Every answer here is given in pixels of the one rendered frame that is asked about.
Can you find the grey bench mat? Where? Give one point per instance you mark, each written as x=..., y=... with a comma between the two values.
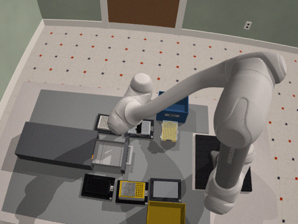
x=53, y=192

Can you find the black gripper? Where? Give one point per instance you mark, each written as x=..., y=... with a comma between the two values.
x=139, y=129

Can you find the dark blue open bin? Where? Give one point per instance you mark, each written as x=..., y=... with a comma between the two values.
x=177, y=112

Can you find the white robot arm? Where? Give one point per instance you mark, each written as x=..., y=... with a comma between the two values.
x=240, y=116

